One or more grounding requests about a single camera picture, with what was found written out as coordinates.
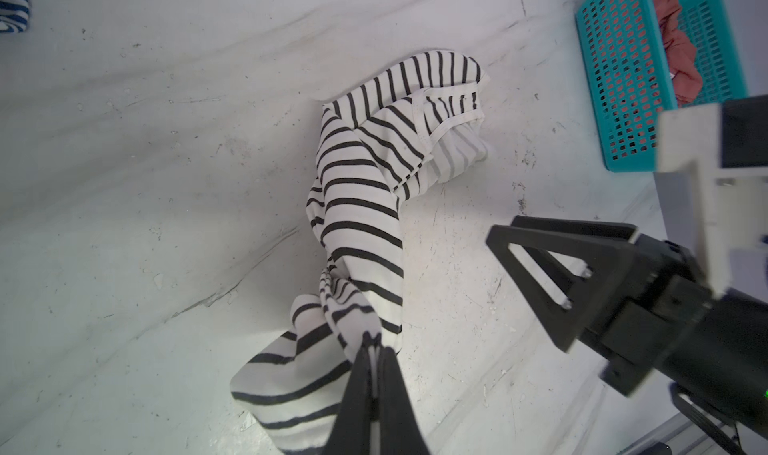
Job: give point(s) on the dusty red tank top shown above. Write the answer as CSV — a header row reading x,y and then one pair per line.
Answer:
x,y
680,52

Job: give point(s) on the aluminium mounting rail frame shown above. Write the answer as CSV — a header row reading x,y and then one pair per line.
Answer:
x,y
679,435

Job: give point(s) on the blue white striped folded top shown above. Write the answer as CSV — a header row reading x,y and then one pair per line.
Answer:
x,y
14,16

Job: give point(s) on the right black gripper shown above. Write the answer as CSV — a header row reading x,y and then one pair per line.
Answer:
x,y
632,304

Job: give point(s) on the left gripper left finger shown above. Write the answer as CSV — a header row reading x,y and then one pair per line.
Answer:
x,y
351,432

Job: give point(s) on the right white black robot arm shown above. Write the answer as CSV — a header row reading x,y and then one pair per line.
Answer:
x,y
720,369

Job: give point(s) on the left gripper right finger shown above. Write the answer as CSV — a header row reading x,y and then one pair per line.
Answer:
x,y
399,430

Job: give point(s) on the black white striped tank top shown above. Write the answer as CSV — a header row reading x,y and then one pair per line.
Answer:
x,y
383,143

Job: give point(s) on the teal plastic basket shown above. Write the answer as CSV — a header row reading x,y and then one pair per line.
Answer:
x,y
628,72

